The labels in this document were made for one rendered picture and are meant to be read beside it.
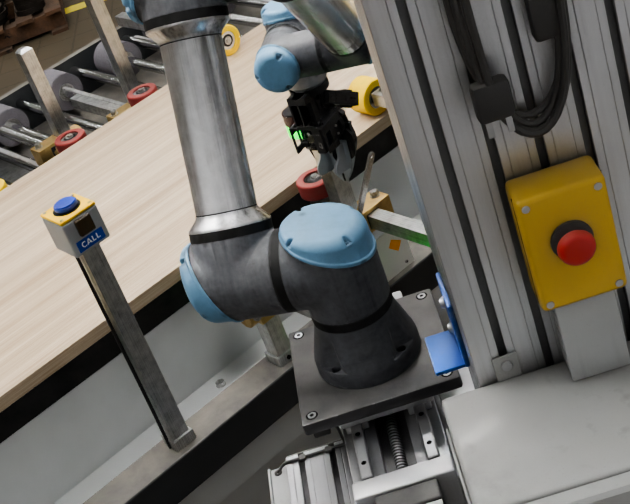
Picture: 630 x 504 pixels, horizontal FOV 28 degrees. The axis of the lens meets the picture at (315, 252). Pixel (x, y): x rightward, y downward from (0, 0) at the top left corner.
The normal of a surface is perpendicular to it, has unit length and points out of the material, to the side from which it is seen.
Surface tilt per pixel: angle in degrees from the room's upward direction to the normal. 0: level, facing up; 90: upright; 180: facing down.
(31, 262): 0
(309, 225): 7
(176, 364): 90
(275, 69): 90
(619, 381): 0
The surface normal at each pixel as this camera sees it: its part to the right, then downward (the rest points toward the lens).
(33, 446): 0.64, 0.23
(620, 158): 0.11, 0.51
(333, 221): -0.18, -0.82
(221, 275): -0.33, 0.14
